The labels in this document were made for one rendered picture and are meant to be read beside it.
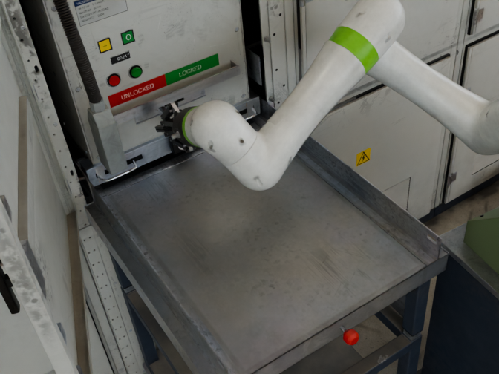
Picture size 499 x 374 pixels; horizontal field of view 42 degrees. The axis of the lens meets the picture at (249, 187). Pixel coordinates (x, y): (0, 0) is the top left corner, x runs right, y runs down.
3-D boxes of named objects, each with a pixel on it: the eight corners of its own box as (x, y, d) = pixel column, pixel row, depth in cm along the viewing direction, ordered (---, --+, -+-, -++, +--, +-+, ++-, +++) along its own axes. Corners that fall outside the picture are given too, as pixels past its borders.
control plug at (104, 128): (129, 168, 164) (113, 111, 153) (111, 176, 163) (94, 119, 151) (116, 153, 170) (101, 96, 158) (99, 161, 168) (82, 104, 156)
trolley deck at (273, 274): (445, 269, 153) (448, 251, 149) (218, 411, 130) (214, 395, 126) (280, 133, 197) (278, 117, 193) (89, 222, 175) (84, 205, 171)
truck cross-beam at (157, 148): (261, 113, 193) (259, 96, 189) (91, 188, 174) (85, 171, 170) (251, 105, 197) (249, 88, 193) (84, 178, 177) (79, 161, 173)
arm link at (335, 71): (316, 41, 149) (341, 38, 139) (349, 77, 153) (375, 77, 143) (214, 164, 144) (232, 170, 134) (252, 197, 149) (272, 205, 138)
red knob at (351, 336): (360, 342, 138) (361, 332, 136) (348, 349, 137) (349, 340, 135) (347, 328, 141) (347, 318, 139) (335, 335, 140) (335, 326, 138)
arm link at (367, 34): (403, 26, 155) (364, -8, 155) (425, 9, 143) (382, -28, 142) (356, 84, 153) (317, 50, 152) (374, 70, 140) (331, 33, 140)
